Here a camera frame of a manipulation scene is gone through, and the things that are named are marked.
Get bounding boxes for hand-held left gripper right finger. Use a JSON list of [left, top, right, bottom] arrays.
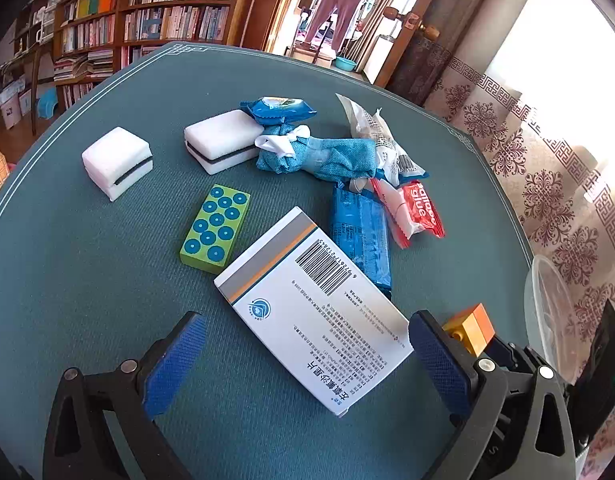
[[408, 309, 581, 480]]

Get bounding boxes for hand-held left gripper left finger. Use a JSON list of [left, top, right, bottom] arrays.
[[42, 310, 208, 480]]

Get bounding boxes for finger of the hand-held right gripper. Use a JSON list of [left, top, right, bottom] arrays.
[[487, 335, 538, 368]]

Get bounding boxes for orange and yellow toy block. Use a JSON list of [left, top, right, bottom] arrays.
[[442, 303, 495, 358]]

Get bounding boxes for clear plastic bowl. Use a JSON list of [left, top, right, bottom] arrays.
[[523, 254, 608, 386]]

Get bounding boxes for white medicine box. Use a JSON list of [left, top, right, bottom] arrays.
[[214, 206, 415, 417]]

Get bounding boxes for green block blue dots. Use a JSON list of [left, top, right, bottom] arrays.
[[179, 184, 251, 267]]

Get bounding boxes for dark blue snack packet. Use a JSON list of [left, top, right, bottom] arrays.
[[329, 182, 394, 303]]

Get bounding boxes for red glue packet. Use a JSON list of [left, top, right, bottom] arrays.
[[370, 177, 447, 250]]

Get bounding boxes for small white sponge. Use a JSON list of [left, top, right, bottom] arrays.
[[81, 126, 154, 202]]

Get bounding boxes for blue hand towel white bow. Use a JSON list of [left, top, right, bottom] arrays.
[[254, 122, 378, 195]]

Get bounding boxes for long white sponge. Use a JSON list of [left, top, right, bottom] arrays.
[[184, 108, 265, 176]]

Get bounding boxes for clear plastic packet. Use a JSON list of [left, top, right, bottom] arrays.
[[336, 92, 431, 186]]

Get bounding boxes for blue biscuit packet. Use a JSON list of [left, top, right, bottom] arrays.
[[238, 96, 318, 126]]

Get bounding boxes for teal table mat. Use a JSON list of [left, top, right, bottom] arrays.
[[0, 42, 533, 480]]

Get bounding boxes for patterned white curtain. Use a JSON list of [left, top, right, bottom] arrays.
[[427, 55, 615, 461]]

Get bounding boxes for dark brown curtain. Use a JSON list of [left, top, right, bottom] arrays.
[[387, 35, 455, 111]]

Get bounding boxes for blue plastic stool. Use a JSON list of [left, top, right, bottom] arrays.
[[37, 87, 59, 120]]

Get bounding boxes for white storage boxes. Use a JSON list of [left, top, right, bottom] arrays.
[[0, 77, 33, 131]]

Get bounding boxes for wooden bench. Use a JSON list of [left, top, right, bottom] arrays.
[[290, 42, 335, 68]]

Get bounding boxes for wooden door with knob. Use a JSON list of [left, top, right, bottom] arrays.
[[375, 0, 488, 91]]

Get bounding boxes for wooden side desk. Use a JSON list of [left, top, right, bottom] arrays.
[[0, 40, 55, 136]]

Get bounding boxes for wooden bookshelf with books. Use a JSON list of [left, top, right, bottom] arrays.
[[52, 0, 248, 111]]

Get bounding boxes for hanging mauve pants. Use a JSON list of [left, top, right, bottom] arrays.
[[302, 0, 371, 56]]

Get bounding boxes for wooden door frame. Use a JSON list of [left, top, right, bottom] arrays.
[[227, 0, 298, 53]]

